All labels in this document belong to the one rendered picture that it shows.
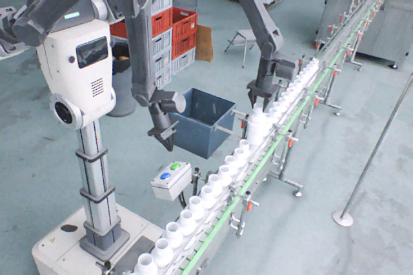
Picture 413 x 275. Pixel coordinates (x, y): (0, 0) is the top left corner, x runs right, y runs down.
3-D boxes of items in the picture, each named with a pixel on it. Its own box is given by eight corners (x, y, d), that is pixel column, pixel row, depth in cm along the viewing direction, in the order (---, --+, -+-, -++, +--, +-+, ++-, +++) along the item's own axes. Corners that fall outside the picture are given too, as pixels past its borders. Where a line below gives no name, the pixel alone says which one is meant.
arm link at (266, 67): (264, 51, 113) (258, 55, 109) (283, 56, 111) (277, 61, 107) (261, 69, 117) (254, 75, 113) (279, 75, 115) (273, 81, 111)
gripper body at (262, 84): (252, 83, 122) (256, 64, 118) (279, 91, 118) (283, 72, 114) (245, 90, 117) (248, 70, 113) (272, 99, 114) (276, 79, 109)
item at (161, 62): (144, 84, 351) (143, 64, 337) (112, 74, 362) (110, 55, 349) (171, 64, 397) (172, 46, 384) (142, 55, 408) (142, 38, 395)
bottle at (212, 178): (214, 203, 122) (219, 170, 112) (220, 215, 117) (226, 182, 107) (199, 206, 120) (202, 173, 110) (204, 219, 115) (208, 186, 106)
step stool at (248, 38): (250, 48, 519) (255, 22, 494) (271, 65, 475) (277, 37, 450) (223, 51, 502) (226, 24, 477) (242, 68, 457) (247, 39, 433)
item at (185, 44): (172, 61, 405) (173, 43, 392) (144, 52, 418) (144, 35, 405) (196, 46, 450) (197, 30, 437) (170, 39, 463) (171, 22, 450)
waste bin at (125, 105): (120, 125, 324) (115, 65, 287) (86, 110, 340) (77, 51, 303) (149, 106, 357) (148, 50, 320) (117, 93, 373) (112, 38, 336)
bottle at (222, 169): (226, 195, 125) (231, 162, 116) (228, 207, 121) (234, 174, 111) (210, 195, 124) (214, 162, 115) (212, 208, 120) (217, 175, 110)
